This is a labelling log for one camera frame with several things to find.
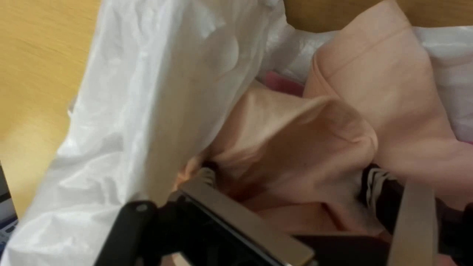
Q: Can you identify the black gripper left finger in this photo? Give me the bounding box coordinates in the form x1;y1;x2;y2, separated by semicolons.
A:
175;165;316;266

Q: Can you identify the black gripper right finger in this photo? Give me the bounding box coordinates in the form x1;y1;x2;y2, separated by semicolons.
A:
358;162;441;266

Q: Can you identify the peach pink clothing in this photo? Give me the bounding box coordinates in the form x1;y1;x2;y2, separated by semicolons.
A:
172;0;473;266

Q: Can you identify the white plastic carrier bag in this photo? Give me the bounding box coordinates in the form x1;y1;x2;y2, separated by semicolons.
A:
0;0;473;266

